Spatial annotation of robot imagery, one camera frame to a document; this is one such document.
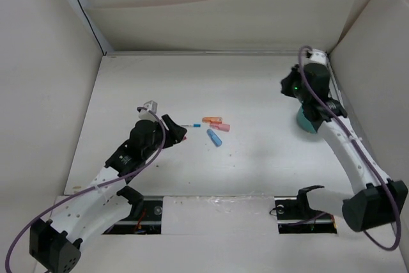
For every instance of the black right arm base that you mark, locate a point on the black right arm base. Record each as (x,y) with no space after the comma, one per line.
(294,219)

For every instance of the teal round divided container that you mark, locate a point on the teal round divided container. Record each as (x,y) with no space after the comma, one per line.
(303,122)

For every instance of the orange highlighter marker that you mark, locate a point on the orange highlighter marker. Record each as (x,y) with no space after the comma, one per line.
(212,119)

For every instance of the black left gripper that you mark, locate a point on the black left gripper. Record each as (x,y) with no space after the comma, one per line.
(174,133)

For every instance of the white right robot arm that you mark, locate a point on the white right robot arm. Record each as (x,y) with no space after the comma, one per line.
(376,198)

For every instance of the pink highlighter marker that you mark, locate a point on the pink highlighter marker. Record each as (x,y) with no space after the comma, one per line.
(220,126)

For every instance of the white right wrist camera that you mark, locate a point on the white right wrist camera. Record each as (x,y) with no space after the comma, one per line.
(316,56)

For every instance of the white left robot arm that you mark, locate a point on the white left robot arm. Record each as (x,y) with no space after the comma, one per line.
(58,243)

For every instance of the blue highlighter marker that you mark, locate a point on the blue highlighter marker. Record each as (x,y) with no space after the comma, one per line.
(214,138)

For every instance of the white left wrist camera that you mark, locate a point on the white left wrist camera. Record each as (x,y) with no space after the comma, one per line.
(147,110)

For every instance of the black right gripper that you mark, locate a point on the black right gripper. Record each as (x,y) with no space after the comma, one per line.
(286,82)

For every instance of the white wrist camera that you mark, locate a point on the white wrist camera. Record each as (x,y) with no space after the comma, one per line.
(316,56)
(147,110)

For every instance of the blue capped white pen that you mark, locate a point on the blue capped white pen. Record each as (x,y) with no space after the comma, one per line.
(193,125)

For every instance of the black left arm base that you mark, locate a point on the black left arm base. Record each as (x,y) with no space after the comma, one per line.
(146,220)

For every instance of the aluminium side rail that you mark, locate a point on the aluminium side rail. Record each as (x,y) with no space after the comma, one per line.
(349,150)

